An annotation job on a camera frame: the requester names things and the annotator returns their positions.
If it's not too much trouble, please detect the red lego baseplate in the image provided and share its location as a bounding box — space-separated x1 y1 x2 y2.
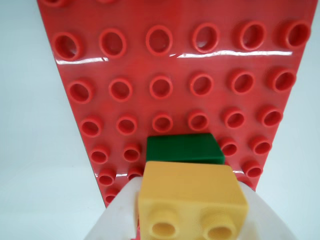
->
36 0 320 238

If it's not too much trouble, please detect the green lego brick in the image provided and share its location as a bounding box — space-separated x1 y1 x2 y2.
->
146 133 225 166

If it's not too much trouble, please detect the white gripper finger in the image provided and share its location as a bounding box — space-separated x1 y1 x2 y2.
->
236 180 296 240
83 176 144 240

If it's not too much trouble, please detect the yellow lego brick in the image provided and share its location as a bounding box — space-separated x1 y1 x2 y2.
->
136 160 250 240

